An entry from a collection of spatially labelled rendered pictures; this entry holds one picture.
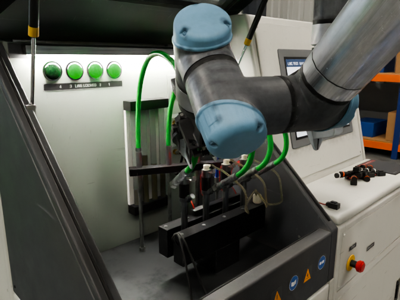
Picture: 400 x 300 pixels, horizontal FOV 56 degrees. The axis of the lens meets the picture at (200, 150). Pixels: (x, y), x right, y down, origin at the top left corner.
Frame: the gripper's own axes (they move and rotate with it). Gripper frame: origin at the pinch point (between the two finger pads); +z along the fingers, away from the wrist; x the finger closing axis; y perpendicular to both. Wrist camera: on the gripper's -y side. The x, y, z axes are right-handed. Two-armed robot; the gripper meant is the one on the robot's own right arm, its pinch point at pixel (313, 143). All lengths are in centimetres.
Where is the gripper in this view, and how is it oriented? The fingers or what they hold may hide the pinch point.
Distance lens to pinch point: 84.4
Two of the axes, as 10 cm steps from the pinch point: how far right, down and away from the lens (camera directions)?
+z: 0.0, 9.7, 2.4
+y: 6.9, 1.7, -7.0
